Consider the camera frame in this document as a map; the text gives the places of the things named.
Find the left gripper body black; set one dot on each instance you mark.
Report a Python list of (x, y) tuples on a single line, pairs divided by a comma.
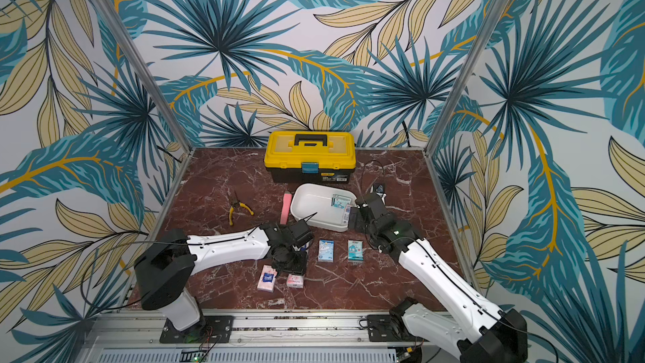
[(294, 263)]

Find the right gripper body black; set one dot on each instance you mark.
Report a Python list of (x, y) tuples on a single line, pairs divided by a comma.
[(365, 206)]

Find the pink tempo tissue pack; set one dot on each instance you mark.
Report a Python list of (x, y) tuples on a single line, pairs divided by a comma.
[(266, 283), (295, 281)]

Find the teal cartoon tissue pack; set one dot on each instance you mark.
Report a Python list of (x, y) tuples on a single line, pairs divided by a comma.
[(355, 251)]

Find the blue white tissue pack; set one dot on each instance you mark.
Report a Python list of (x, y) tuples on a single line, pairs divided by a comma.
[(325, 251)]

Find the white plastic storage box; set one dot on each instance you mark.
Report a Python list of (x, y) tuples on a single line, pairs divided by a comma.
[(313, 203)]

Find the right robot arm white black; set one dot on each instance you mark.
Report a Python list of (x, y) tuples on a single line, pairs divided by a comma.
[(477, 330)]

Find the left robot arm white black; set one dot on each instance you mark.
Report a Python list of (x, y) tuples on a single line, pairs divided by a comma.
[(165, 268)]

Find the pink utility knife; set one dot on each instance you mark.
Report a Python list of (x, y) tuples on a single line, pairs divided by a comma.
[(286, 208)]

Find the teal green tissue pack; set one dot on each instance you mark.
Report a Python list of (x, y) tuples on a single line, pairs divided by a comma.
[(341, 201)]

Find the yellow black toolbox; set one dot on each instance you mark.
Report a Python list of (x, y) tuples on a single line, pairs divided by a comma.
[(310, 157)]

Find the yellow handled pliers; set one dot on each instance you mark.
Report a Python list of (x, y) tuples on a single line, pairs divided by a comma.
[(234, 204)]

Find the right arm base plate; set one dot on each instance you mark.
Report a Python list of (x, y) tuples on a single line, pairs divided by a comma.
[(385, 328)]

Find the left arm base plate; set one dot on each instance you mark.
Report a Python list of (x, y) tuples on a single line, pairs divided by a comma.
[(214, 329)]

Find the aluminium front rail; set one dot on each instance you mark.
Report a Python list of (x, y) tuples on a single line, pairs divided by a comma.
[(271, 336)]

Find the right aluminium frame post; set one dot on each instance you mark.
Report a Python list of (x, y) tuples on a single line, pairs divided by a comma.
[(481, 40)]

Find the aluminium frame post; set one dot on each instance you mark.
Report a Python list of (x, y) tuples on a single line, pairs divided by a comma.
[(122, 37), (481, 40)]

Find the left aluminium frame post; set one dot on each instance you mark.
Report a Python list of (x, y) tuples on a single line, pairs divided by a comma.
[(122, 37)]

